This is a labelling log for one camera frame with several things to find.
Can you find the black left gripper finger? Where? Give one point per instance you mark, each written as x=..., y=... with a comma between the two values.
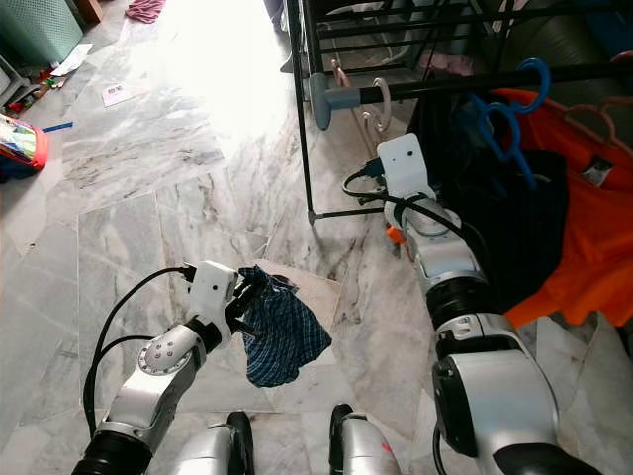
x=245, y=329

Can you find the blue plaid shirt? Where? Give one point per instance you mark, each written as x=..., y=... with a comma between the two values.
x=287, y=332

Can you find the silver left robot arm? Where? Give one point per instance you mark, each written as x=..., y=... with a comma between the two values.
x=158, y=376

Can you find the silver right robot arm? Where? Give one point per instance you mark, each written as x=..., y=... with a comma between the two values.
x=495, y=376

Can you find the blue plastic hanger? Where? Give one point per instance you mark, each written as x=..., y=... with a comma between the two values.
x=504, y=129

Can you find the dark pink plastic hanger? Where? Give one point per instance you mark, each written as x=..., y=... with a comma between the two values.
x=598, y=119

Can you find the silver robot left leg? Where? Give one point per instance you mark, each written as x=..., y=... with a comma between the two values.
x=226, y=450

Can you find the silver robot leg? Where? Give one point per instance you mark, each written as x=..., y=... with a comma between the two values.
x=366, y=450
x=226, y=450

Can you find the black metal drying rack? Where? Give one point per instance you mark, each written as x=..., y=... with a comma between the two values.
x=455, y=87

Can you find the black shirt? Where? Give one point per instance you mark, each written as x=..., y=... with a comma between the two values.
x=524, y=228

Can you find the silver robot right leg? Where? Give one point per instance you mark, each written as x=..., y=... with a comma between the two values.
x=366, y=450

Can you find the adult person legs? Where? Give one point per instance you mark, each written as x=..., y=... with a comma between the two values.
x=274, y=12

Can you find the red blue school bag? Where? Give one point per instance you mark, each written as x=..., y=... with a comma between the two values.
x=22, y=143

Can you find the orange shirt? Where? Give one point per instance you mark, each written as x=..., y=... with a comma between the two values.
x=603, y=228

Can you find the small pink white card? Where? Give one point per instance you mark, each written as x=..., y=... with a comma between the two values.
x=117, y=95

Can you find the blue pen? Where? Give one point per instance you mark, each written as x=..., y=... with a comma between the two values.
x=59, y=127

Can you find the small pink cloth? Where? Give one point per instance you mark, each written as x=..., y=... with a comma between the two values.
x=146, y=10

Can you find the green bin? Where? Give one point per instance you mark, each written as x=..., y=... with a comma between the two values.
x=35, y=28

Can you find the white paper sheet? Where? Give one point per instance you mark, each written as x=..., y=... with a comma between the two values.
x=71, y=61

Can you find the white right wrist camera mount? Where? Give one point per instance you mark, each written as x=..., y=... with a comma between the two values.
x=406, y=166

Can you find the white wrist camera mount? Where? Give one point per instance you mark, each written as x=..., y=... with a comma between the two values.
x=216, y=292
x=406, y=166

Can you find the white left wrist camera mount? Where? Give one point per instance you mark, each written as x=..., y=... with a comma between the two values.
x=216, y=292

